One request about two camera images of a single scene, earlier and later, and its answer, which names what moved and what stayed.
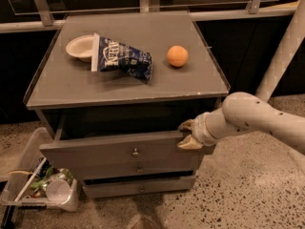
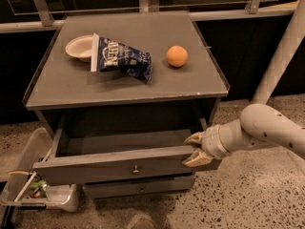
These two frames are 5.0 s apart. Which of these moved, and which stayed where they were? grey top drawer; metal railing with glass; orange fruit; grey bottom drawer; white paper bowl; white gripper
Moved: white gripper; grey top drawer
Stayed: metal railing with glass; grey bottom drawer; orange fruit; white paper bowl
